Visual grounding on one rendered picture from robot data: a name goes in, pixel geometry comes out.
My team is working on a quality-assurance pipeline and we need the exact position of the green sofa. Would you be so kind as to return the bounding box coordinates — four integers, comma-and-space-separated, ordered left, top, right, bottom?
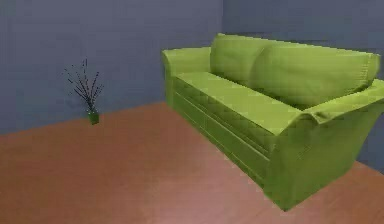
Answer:
161, 32, 384, 212

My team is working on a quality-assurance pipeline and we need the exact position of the twig plant in green pot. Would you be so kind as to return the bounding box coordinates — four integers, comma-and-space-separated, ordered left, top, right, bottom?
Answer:
63, 58, 105, 126

